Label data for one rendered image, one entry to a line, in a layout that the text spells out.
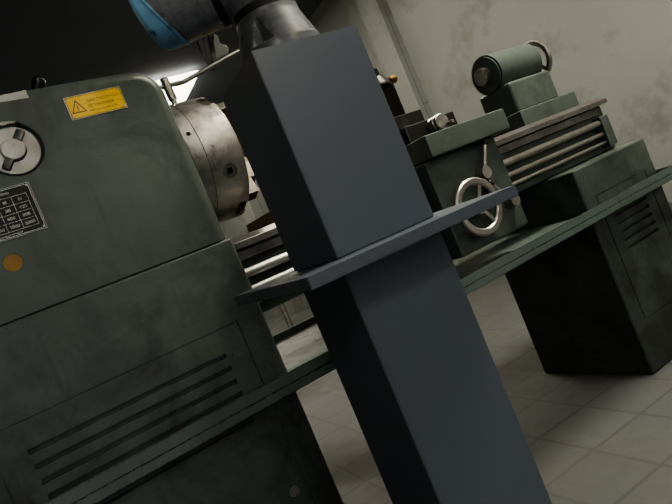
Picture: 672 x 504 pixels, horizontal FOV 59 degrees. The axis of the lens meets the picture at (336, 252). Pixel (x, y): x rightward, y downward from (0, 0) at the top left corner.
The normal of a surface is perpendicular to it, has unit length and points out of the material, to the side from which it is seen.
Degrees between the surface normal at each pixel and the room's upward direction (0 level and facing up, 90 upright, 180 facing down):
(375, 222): 90
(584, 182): 90
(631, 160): 90
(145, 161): 90
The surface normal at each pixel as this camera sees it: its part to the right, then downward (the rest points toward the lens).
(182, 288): 0.47, -0.16
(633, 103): -0.83, 0.37
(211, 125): 0.32, -0.44
